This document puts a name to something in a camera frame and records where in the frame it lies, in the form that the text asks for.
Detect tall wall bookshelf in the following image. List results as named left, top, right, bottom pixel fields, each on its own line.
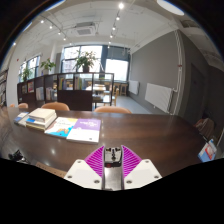
left=0, top=69, right=8, bottom=108

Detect large white radiator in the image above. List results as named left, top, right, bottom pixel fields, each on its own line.
left=144, top=82, right=175, bottom=114

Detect dark wooden shelf unit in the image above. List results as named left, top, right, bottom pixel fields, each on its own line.
left=16, top=72, right=115, bottom=112

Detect dark brown chair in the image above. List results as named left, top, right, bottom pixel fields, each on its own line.
left=193, top=118, right=216, bottom=139

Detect small white radiator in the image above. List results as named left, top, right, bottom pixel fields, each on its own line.
left=128, top=79, right=140, bottom=96

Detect round ceiling lamps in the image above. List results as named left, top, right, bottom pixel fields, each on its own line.
left=156, top=0, right=185, bottom=17

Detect purple and white book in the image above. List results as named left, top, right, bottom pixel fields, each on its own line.
left=66, top=118, right=102, bottom=145

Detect grey door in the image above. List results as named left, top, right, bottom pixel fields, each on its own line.
left=184, top=63, right=206, bottom=126

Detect large potted plant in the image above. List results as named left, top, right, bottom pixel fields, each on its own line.
left=73, top=50, right=99, bottom=73

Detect white and blue book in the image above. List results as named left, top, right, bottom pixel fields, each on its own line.
left=44, top=116, right=79, bottom=139

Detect ceiling air conditioner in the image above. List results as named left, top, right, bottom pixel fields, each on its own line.
left=69, top=21, right=100, bottom=37

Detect medium potted plant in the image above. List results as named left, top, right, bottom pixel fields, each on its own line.
left=40, top=58, right=57, bottom=75

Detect ceiling spot lights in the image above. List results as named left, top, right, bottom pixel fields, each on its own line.
left=12, top=2, right=125, bottom=46

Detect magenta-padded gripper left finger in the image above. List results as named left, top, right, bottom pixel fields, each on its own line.
left=63, top=145, right=106, bottom=191

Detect blue and red box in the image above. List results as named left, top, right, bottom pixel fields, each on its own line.
left=197, top=139, right=218, bottom=163

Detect small potted plant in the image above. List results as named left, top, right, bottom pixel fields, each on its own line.
left=19, top=66, right=33, bottom=83

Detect blue-cover book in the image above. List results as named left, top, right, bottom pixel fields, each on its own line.
left=13, top=111, right=30, bottom=127

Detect stack of books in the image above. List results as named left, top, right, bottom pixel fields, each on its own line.
left=25, top=107, right=58, bottom=132

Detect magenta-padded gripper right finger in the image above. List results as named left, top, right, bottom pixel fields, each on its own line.
left=120, top=144, right=163, bottom=190

